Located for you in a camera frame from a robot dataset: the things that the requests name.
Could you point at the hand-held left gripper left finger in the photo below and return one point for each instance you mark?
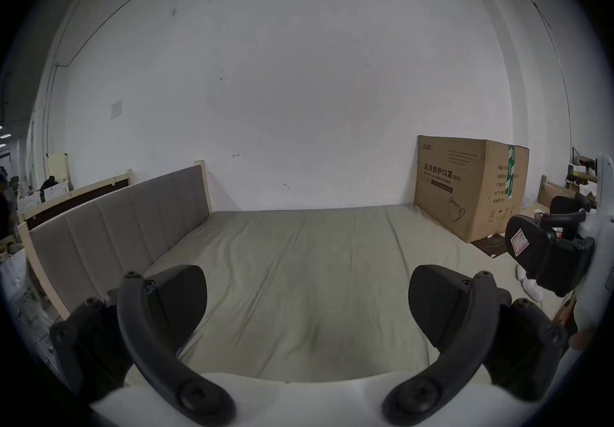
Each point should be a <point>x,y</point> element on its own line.
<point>158,367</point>

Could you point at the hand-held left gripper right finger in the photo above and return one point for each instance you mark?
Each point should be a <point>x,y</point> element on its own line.
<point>463,367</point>

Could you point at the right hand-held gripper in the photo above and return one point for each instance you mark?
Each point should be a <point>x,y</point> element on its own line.
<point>602,247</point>

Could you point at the person's right hand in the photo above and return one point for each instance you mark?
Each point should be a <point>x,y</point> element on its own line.
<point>583,338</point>

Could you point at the dark cloth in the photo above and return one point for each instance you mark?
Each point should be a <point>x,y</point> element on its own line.
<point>491,246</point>

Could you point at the white cloth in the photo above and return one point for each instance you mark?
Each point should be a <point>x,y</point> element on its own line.
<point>530,286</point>

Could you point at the large printed cardboard carton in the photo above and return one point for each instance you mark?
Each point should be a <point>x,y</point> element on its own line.
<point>460,180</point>

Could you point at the grey padded headboard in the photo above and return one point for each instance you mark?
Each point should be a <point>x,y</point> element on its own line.
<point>115,228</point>

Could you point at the bed with beige sheet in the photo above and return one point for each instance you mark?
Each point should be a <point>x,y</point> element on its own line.
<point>316,281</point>

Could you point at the dark wooden-framed headboard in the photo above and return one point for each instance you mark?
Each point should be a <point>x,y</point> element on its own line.
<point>72,202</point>

